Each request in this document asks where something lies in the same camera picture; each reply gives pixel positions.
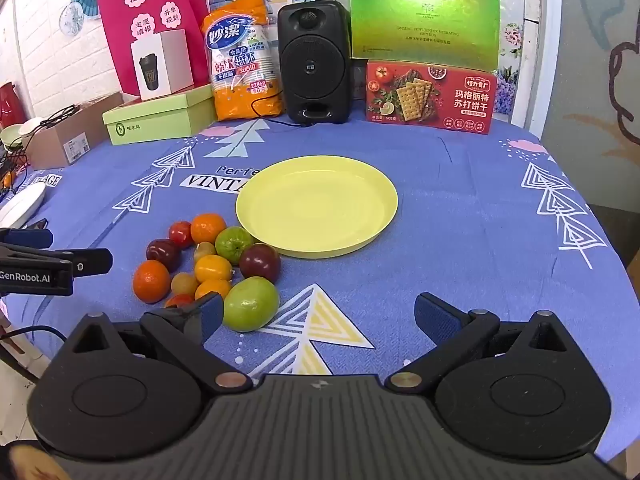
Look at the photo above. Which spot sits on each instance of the red cracker box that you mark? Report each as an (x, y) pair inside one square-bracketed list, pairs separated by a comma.
[(470, 112)]

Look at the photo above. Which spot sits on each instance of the large green apple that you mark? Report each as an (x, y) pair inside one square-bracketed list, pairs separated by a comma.
[(250, 305)]

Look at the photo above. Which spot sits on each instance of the light green lidded box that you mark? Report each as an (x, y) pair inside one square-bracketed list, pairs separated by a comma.
[(160, 125)]

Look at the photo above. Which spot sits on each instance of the blue printed tablecloth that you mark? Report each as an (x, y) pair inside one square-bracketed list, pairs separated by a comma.
[(475, 240)]

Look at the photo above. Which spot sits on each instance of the small yellow-orange kumquat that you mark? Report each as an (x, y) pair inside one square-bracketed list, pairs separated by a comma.
[(213, 268), (212, 290)]

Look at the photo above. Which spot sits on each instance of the white bowl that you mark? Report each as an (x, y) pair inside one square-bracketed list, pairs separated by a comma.
[(31, 126)]

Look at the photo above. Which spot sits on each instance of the white device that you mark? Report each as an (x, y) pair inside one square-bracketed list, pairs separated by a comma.
[(22, 205)]

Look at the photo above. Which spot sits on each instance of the small brown round fruit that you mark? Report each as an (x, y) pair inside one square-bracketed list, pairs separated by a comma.
[(185, 284), (204, 250)]

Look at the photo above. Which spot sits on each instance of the small blue paper fan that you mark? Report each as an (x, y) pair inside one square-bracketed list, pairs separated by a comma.
[(72, 11)]

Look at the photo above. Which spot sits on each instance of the dark purple plum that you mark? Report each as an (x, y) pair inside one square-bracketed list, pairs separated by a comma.
[(260, 263), (164, 255)]

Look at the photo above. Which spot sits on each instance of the brown cardboard box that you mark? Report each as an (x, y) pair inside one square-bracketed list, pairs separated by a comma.
[(60, 146)]

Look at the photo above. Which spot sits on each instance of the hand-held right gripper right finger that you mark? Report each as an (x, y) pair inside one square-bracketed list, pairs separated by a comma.
[(434, 317)]

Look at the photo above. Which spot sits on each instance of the black speaker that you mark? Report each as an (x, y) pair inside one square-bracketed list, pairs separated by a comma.
[(312, 60)]

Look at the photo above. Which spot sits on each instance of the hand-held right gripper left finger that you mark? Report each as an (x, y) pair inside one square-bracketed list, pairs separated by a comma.
[(211, 316)]

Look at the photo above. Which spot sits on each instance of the dark red tomato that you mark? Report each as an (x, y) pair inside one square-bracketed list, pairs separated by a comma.
[(179, 301)]

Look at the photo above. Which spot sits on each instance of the pale green bowl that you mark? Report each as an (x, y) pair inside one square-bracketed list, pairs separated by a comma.
[(10, 136)]

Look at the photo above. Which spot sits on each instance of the pink poster board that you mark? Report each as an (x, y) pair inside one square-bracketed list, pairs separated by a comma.
[(115, 25)]

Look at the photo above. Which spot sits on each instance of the yellow plastic plate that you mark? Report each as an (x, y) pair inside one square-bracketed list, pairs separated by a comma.
[(320, 205)]

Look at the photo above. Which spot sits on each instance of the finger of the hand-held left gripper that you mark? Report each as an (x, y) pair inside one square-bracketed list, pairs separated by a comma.
[(95, 261), (30, 238)]

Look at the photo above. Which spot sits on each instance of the small green apple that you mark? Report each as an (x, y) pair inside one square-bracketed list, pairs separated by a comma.
[(234, 245)]

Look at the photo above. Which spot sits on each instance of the red jug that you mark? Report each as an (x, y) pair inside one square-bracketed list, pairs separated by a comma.
[(7, 105)]

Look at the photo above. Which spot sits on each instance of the orange mandarin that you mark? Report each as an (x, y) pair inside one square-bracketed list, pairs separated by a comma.
[(208, 228), (151, 281)]

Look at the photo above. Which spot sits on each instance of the orange paper cup pack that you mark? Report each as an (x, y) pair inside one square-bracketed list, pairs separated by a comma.
[(240, 97)]

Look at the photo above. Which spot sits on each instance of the white coffee cup box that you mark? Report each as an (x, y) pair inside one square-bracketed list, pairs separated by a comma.
[(170, 55)]

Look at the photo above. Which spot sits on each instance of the shiny green gift box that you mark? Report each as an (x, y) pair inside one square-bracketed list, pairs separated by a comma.
[(425, 35)]

